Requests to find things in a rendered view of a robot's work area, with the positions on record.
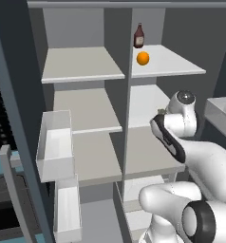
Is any white fridge door bin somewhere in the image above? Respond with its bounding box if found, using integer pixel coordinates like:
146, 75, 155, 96
202, 96, 226, 145

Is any wide white fridge shelf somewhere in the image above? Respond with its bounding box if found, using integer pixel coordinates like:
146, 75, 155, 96
131, 44, 207, 79

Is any orange fruit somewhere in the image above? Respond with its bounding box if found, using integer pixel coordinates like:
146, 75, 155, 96
136, 51, 150, 66

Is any large white door bin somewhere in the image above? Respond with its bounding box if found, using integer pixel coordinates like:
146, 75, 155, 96
35, 109, 77, 184

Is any grey freezer door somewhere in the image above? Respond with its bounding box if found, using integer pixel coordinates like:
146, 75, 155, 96
0, 0, 55, 243

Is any dark red sauce bottle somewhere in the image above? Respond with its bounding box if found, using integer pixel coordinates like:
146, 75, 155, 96
133, 22, 145, 49

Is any grey door handle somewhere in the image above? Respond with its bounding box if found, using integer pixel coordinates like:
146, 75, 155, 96
0, 144, 34, 243

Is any grey fridge cabinet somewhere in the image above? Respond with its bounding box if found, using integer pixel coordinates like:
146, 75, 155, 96
27, 0, 226, 243

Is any narrow white door bin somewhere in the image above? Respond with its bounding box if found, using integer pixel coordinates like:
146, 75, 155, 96
52, 175, 83, 243

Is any black oven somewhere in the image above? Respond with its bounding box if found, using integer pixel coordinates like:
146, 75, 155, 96
0, 63, 30, 243

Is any wide white freezer shelf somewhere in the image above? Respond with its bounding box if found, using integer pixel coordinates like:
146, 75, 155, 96
41, 47, 126, 84

